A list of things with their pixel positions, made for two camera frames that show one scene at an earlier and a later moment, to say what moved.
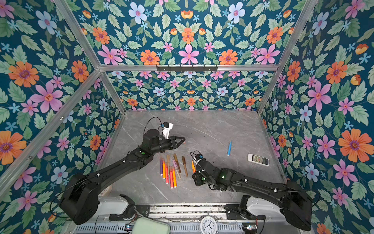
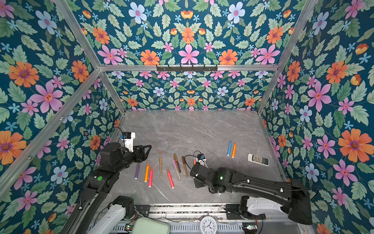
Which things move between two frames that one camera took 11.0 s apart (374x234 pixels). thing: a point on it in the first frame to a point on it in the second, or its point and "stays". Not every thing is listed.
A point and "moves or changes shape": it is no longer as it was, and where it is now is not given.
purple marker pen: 161,166 to 137,171
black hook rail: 186,69 stays
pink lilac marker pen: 177,169 stays
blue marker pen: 229,149 stays
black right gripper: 196,179 stays
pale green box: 142,225 stays
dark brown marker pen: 184,162 stays
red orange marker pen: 171,179 stays
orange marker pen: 193,167 moves or changes shape
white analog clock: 208,225 stays
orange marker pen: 163,170 to 146,172
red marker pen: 167,175 to 150,180
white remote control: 258,159 stays
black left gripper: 172,141 to 140,158
